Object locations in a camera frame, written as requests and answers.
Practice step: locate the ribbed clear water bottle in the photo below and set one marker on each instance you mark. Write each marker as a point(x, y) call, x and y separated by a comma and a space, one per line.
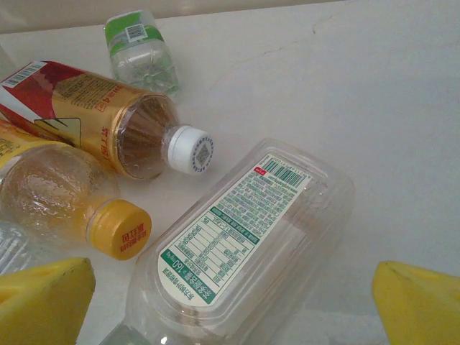
point(10, 248)

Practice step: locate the red gold tea bottle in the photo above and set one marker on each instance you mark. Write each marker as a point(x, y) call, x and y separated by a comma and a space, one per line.
point(90, 104)

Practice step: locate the clear bottle green label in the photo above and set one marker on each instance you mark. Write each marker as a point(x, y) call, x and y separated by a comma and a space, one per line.
point(143, 61)

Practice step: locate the yellow cap orange label bottle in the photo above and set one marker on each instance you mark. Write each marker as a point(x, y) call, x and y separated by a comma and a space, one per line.
point(54, 194)

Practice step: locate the square clear bottle nutrition label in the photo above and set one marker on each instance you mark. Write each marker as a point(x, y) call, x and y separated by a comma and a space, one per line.
point(251, 223)

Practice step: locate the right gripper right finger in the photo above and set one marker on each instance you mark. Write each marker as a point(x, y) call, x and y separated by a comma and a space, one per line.
point(420, 309)

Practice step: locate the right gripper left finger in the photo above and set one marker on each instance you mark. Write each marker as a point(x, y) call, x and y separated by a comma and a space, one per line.
point(43, 305)

